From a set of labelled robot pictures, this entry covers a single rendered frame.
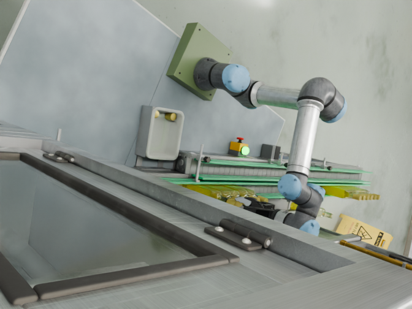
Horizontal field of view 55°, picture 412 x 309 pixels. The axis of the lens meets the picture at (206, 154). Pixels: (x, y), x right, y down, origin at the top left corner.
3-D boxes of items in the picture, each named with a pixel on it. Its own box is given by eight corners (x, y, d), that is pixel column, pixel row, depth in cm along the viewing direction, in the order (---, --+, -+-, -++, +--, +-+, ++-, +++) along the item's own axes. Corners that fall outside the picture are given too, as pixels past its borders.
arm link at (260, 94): (233, 71, 183) (340, 81, 144) (251, 87, 193) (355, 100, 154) (222, 94, 181) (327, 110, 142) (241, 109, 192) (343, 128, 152)
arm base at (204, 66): (203, 51, 181) (217, 52, 174) (222, 68, 191) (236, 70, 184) (188, 80, 179) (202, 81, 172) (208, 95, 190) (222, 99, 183)
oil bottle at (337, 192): (317, 191, 262) (357, 202, 242) (318, 183, 261) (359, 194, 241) (321, 191, 266) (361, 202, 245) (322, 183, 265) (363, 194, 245)
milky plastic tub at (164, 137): (135, 154, 174) (146, 158, 167) (142, 104, 172) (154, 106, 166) (165, 157, 186) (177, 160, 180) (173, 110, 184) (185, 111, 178)
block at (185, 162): (174, 170, 183) (184, 174, 178) (177, 151, 182) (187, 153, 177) (179, 171, 185) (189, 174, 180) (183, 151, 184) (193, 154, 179)
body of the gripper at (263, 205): (260, 218, 159) (284, 227, 150) (246, 219, 153) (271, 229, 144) (263, 200, 158) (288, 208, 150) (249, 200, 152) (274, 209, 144)
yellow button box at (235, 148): (227, 153, 215) (238, 156, 210) (230, 140, 214) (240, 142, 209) (236, 154, 220) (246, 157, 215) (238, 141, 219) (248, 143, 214)
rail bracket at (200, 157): (183, 178, 178) (202, 184, 169) (189, 141, 177) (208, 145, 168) (188, 178, 180) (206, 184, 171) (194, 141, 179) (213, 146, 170)
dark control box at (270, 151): (259, 156, 234) (270, 159, 228) (261, 143, 234) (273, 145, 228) (267, 157, 240) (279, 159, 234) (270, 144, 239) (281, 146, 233)
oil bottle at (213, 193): (181, 193, 179) (213, 205, 164) (183, 181, 179) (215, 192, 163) (190, 192, 183) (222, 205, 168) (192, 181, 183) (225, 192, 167)
